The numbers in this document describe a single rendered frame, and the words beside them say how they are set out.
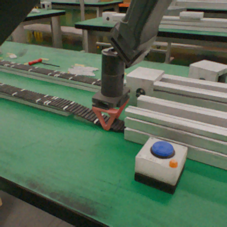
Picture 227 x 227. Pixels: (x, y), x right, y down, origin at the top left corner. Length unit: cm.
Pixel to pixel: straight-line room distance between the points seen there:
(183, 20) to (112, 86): 163
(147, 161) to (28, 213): 86
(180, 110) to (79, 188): 29
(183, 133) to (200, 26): 167
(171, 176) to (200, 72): 50
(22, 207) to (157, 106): 86
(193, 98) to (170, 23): 151
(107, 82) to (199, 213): 33
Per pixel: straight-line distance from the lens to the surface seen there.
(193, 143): 56
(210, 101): 72
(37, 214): 123
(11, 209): 128
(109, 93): 60
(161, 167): 46
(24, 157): 60
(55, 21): 354
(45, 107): 78
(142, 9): 41
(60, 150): 60
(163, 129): 56
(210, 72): 87
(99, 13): 466
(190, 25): 217
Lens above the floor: 113
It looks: 29 degrees down
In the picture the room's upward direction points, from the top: straight up
